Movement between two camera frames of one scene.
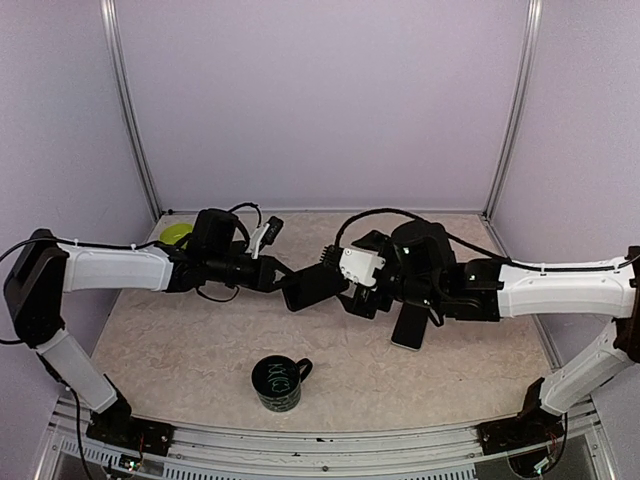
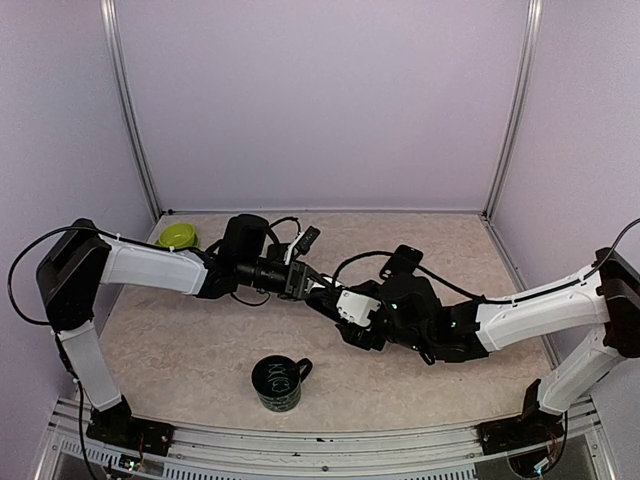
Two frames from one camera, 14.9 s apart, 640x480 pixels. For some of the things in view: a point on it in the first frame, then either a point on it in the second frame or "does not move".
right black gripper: x=366 y=303 -> x=361 y=339
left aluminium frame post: x=113 y=41 does not move
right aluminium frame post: x=509 y=148 does not move
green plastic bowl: x=173 y=232 does not move
